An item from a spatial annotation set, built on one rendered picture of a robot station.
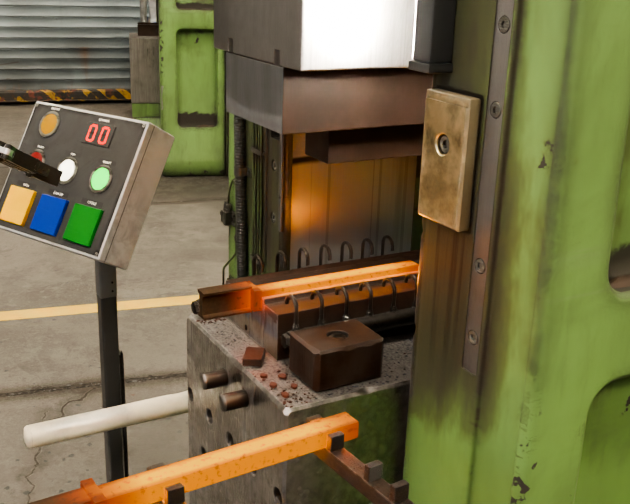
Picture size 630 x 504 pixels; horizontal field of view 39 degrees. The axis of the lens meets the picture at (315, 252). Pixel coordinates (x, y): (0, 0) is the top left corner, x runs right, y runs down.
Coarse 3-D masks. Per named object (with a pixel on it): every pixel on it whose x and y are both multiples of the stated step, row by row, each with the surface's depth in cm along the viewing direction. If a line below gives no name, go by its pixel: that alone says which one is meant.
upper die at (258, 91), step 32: (256, 64) 129; (256, 96) 131; (288, 96) 124; (320, 96) 126; (352, 96) 129; (384, 96) 132; (416, 96) 135; (288, 128) 125; (320, 128) 128; (352, 128) 131
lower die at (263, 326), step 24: (336, 264) 160; (360, 264) 158; (384, 288) 146; (408, 288) 147; (264, 312) 138; (288, 312) 135; (312, 312) 137; (336, 312) 140; (360, 312) 142; (264, 336) 140; (384, 336) 146
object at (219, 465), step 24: (288, 432) 104; (312, 432) 104; (216, 456) 99; (240, 456) 99; (264, 456) 100; (288, 456) 102; (120, 480) 94; (144, 480) 94; (168, 480) 94; (192, 480) 96; (216, 480) 98
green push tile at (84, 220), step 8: (80, 208) 169; (88, 208) 168; (96, 208) 168; (72, 216) 170; (80, 216) 169; (88, 216) 168; (96, 216) 167; (72, 224) 169; (80, 224) 168; (88, 224) 167; (96, 224) 166; (64, 232) 170; (72, 232) 169; (80, 232) 168; (88, 232) 167; (72, 240) 168; (80, 240) 167; (88, 240) 166
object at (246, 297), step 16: (336, 272) 148; (352, 272) 148; (368, 272) 149; (384, 272) 150; (400, 272) 151; (208, 288) 136; (224, 288) 137; (240, 288) 137; (256, 288) 138; (272, 288) 140; (288, 288) 141; (304, 288) 143; (208, 304) 136; (224, 304) 137; (240, 304) 139; (256, 304) 138
